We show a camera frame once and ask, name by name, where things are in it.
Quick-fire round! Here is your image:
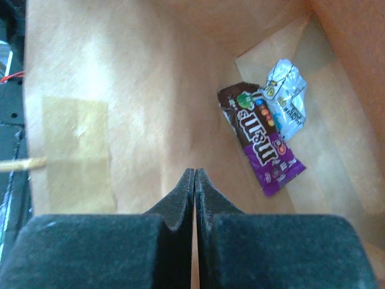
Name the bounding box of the red brown paper bag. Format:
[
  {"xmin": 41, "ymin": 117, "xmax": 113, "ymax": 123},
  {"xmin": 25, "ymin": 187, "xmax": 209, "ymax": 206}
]
[{"xmin": 0, "ymin": 0, "xmax": 385, "ymax": 259}]

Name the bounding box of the purple candy pack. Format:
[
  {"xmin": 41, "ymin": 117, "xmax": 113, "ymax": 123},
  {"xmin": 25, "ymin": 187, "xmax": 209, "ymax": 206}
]
[{"xmin": 217, "ymin": 82, "xmax": 306, "ymax": 196}]

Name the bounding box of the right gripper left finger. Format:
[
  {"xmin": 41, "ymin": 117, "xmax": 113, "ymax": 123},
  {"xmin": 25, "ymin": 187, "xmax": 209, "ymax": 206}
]
[{"xmin": 1, "ymin": 169, "xmax": 194, "ymax": 288}]

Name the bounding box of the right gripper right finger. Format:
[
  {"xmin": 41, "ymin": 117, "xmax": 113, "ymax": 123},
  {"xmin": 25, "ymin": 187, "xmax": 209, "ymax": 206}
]
[{"xmin": 194, "ymin": 169, "xmax": 379, "ymax": 288}]

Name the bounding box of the silver white snack wrapper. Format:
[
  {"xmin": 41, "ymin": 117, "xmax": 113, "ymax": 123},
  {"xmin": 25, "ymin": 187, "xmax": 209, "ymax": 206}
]
[{"xmin": 263, "ymin": 59, "xmax": 307, "ymax": 140}]

